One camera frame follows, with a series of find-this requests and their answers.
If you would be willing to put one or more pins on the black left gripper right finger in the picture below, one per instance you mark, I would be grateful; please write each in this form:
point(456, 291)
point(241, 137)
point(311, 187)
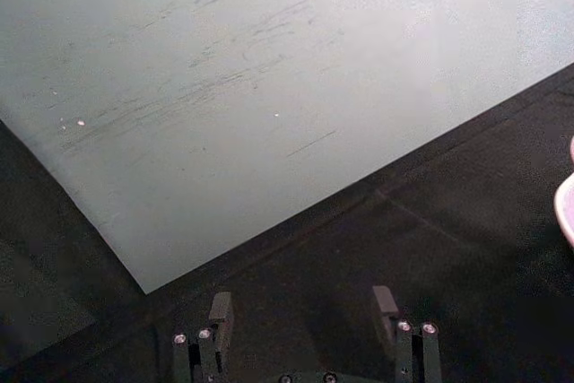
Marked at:
point(412, 347)

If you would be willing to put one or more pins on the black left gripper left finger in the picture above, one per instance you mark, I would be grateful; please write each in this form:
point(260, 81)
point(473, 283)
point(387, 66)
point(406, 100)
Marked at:
point(211, 347)

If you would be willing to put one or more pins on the black table cloth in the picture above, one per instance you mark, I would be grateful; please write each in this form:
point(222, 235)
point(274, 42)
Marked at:
point(359, 266)

